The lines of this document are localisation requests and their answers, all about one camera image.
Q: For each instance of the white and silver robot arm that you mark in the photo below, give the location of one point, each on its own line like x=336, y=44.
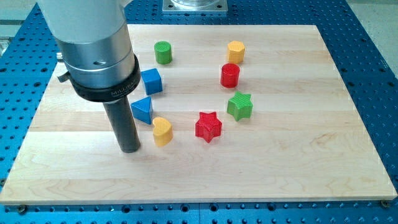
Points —
x=94, y=40

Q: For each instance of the light wooden board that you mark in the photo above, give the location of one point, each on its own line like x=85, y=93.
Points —
x=304, y=141

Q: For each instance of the yellow hexagon block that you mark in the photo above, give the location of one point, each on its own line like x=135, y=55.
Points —
x=235, y=52

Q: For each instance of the red star block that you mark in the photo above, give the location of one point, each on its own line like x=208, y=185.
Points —
x=208, y=126

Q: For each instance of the green star block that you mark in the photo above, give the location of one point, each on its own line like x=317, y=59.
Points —
x=240, y=106

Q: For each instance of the yellow heart block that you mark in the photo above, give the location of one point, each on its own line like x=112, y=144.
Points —
x=162, y=131

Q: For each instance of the red cylinder block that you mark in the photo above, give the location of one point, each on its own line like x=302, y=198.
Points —
x=229, y=75

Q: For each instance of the blue triangle block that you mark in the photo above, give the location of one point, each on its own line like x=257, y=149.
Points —
x=142, y=110

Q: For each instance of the blue cube block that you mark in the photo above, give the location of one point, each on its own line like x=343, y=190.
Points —
x=152, y=81

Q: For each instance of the green cylinder block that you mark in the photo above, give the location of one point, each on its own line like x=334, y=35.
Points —
x=163, y=52

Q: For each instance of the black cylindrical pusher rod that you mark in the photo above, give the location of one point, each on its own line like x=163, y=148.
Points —
x=120, y=116

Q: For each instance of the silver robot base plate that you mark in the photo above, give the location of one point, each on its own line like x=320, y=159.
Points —
x=170, y=7

